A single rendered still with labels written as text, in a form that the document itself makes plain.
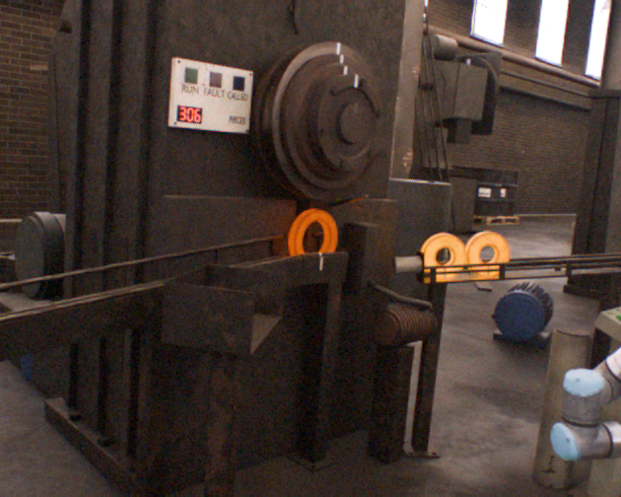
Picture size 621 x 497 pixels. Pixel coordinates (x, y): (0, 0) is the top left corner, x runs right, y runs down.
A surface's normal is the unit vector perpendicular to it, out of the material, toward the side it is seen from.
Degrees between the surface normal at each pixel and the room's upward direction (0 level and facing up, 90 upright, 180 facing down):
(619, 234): 90
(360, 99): 90
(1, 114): 90
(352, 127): 90
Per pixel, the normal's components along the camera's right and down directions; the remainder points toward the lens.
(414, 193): -0.11, 0.13
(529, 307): -0.45, 0.09
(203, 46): 0.68, 0.16
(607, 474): -0.73, 0.04
